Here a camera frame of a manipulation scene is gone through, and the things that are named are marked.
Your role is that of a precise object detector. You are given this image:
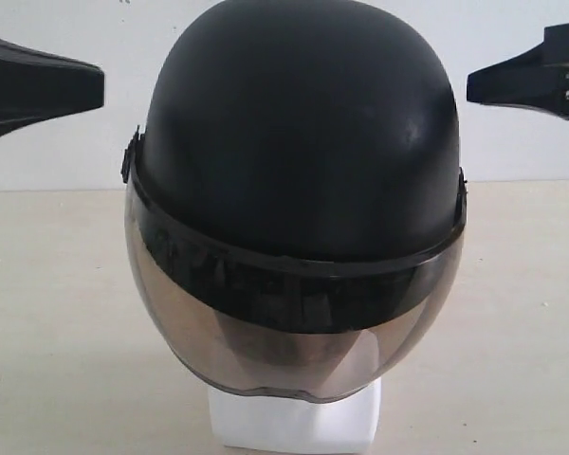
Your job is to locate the black helmet with tinted visor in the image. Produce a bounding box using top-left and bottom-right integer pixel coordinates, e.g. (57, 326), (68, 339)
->
(122, 1), (466, 403)

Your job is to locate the white mannequin head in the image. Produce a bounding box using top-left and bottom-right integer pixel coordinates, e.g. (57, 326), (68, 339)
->
(208, 379), (381, 454)

